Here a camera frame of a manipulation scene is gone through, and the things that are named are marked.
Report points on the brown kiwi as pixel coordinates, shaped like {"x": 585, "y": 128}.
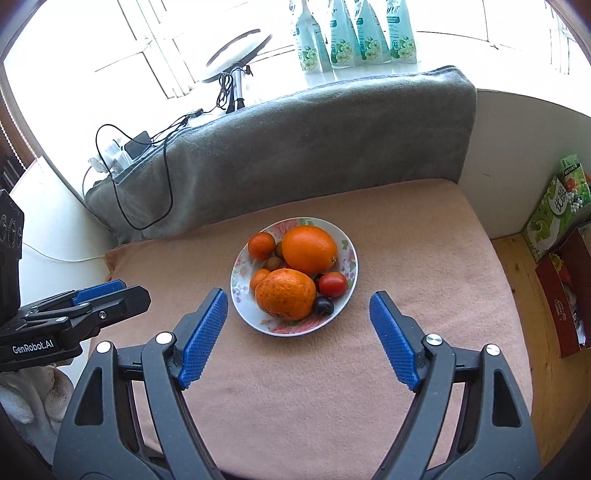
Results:
{"x": 273, "y": 263}

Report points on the green drink carton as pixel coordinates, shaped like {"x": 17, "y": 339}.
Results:
{"x": 572, "y": 180}

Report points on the white window frame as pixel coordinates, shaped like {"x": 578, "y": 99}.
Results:
{"x": 152, "y": 41}

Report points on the brown wooden shelf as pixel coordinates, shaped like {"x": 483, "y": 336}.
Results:
{"x": 9, "y": 152}

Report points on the grey cushion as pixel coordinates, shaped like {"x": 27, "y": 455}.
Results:
{"x": 300, "y": 152}

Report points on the peach blanket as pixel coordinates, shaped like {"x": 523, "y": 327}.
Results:
{"x": 300, "y": 406}

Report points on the green cardboard box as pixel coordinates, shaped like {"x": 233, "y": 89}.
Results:
{"x": 547, "y": 226}

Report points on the floral white plate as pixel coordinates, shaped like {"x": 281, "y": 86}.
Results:
{"x": 295, "y": 328}

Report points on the small orange kumquat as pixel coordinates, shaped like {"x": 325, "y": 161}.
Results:
{"x": 257, "y": 279}

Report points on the white power strip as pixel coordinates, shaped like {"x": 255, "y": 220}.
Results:
{"x": 113, "y": 159}

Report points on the large spotted orange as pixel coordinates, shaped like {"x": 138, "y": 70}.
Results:
{"x": 285, "y": 295}

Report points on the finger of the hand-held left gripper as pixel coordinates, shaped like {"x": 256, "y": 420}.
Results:
{"x": 99, "y": 290}
{"x": 120, "y": 304}

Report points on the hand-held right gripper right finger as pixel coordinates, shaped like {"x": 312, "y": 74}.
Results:
{"x": 392, "y": 339}

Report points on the red cherry tomato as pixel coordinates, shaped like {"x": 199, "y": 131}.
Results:
{"x": 333, "y": 285}

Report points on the black power adapter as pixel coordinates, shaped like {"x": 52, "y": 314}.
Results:
{"x": 137, "y": 142}

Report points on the small mandarin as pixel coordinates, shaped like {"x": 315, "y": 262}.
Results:
{"x": 262, "y": 245}

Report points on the large smooth orange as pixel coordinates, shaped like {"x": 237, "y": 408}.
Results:
{"x": 309, "y": 249}

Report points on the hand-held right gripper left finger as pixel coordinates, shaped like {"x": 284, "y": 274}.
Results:
{"x": 203, "y": 339}

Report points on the red cardboard box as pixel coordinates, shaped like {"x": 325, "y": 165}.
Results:
{"x": 554, "y": 300}

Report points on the dark plum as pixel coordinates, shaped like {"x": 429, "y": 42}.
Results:
{"x": 323, "y": 306}

